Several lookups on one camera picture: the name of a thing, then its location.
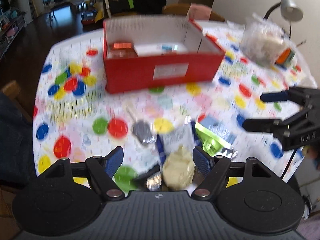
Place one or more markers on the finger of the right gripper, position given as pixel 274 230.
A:
pixel 275 97

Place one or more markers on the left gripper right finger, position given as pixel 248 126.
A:
pixel 214 171

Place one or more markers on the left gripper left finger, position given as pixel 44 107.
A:
pixel 101 171

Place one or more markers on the green snack bar packet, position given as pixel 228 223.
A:
pixel 216 138

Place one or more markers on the cream pastry packet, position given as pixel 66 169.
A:
pixel 178 168

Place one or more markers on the dark chocolate snack packet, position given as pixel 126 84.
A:
pixel 141 180

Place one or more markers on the silver foil snack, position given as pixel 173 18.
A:
pixel 141 129

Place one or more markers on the brown Oreo snack packet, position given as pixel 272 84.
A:
pixel 121 50

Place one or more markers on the orange rubiks cube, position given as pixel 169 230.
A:
pixel 286 57

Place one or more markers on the clear plastic bag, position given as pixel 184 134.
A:
pixel 264 41

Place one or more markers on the balloon print tablecloth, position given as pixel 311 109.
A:
pixel 74 117

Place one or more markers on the silver desk lamp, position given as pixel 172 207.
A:
pixel 289 11

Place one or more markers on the dark jeans leg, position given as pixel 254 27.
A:
pixel 17 159

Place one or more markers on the pink cloth on chair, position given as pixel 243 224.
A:
pixel 199 12

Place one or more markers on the wooden chair near left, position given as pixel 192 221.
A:
pixel 13 91

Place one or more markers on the wooden chair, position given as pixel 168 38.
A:
pixel 13 91
pixel 181 9

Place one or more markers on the red cardboard box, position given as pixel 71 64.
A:
pixel 171 50

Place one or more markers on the wooden chair far side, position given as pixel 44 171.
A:
pixel 181 9

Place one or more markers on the tv cabinet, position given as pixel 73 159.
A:
pixel 8 35

